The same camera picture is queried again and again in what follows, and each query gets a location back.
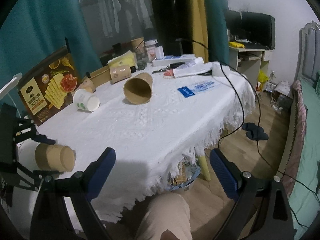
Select person knee beige trousers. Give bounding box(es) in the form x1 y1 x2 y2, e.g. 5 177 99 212
135 192 193 239

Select white paper cup green print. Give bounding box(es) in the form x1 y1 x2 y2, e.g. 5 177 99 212
73 88 100 112

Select green bed sheet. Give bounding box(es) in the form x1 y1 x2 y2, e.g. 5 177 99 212
289 78 319 239

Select white tablecloth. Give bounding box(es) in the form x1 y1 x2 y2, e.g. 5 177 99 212
38 72 255 223

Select brown cracker box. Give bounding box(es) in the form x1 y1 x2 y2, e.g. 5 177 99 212
17 46 81 126

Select brown paper cup lying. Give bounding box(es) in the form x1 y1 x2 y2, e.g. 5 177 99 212
110 65 131 84
78 77 96 93

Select blue white paper strip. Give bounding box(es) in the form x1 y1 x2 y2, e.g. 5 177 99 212
177 80 220 98

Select brown paper tray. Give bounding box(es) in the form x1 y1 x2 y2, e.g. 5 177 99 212
90 66 111 87

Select white desk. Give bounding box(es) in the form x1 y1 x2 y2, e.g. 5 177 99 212
229 46 273 87

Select yellow tissue box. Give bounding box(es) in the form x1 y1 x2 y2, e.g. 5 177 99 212
107 50 137 68

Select white long box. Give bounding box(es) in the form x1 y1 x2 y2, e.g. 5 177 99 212
152 54 196 67

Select grey bed headboard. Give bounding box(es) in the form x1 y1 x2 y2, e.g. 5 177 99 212
295 21 320 86

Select white pill bottle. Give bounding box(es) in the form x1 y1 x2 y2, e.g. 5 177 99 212
144 40 157 62

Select black monitor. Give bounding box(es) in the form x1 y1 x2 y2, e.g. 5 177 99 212
225 10 276 50

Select black cable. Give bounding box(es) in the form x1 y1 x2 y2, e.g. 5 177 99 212
191 39 320 228

